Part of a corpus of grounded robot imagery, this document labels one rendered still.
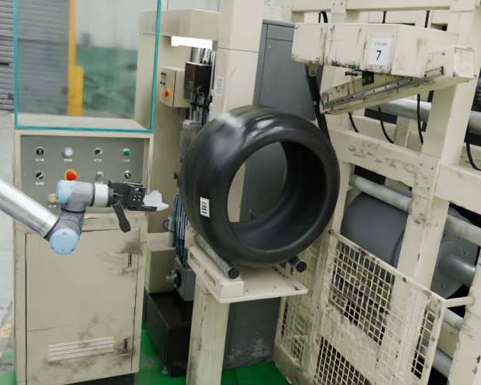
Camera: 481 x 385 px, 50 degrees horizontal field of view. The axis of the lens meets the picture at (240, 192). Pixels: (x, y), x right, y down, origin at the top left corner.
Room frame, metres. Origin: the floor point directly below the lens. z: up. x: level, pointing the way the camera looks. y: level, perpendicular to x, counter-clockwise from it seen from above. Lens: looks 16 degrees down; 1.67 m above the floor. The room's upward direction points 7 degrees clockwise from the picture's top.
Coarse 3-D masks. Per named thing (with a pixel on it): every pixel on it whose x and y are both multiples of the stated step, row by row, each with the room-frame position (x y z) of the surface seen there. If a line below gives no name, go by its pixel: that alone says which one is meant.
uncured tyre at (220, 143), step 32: (224, 128) 1.73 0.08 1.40; (256, 128) 1.69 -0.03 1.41; (288, 128) 1.73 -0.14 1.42; (192, 160) 1.74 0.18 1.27; (224, 160) 1.64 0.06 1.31; (288, 160) 2.07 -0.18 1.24; (320, 160) 1.80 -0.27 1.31; (192, 192) 1.68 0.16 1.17; (224, 192) 1.63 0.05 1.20; (288, 192) 2.07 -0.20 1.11; (320, 192) 1.97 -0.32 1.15; (192, 224) 1.77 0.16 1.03; (224, 224) 1.64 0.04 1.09; (256, 224) 2.01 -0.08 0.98; (288, 224) 2.01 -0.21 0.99; (320, 224) 1.81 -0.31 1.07; (224, 256) 1.69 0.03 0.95; (256, 256) 1.70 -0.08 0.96; (288, 256) 1.76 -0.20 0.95
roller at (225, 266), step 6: (198, 240) 1.94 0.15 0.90; (204, 240) 1.91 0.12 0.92; (204, 246) 1.88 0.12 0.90; (210, 246) 1.85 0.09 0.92; (210, 252) 1.82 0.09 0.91; (216, 252) 1.80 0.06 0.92; (216, 258) 1.77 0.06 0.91; (222, 258) 1.74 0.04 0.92; (222, 264) 1.71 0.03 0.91; (228, 264) 1.69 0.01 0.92; (228, 270) 1.67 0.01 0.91; (234, 270) 1.67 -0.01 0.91; (228, 276) 1.66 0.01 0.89; (234, 276) 1.67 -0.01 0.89
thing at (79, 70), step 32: (32, 0) 1.99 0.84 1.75; (64, 0) 2.04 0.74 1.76; (96, 0) 2.09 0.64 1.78; (128, 0) 2.15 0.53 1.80; (160, 0) 2.20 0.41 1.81; (32, 32) 1.99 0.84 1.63; (64, 32) 2.04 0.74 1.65; (96, 32) 2.09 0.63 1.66; (128, 32) 2.15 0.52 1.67; (32, 64) 1.99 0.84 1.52; (64, 64) 2.04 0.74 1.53; (96, 64) 2.09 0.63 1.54; (128, 64) 2.15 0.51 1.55; (32, 96) 1.99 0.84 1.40; (64, 96) 2.04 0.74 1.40; (96, 96) 2.10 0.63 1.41; (128, 96) 2.15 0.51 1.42; (32, 128) 1.98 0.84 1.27; (64, 128) 2.04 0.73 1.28; (96, 128) 2.09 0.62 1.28; (128, 128) 2.16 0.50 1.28
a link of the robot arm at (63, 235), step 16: (0, 192) 1.34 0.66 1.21; (16, 192) 1.37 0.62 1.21; (0, 208) 1.34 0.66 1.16; (16, 208) 1.35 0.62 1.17; (32, 208) 1.37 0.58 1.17; (32, 224) 1.36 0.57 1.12; (48, 224) 1.37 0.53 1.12; (64, 224) 1.40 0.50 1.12; (48, 240) 1.38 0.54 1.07; (64, 240) 1.36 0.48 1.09
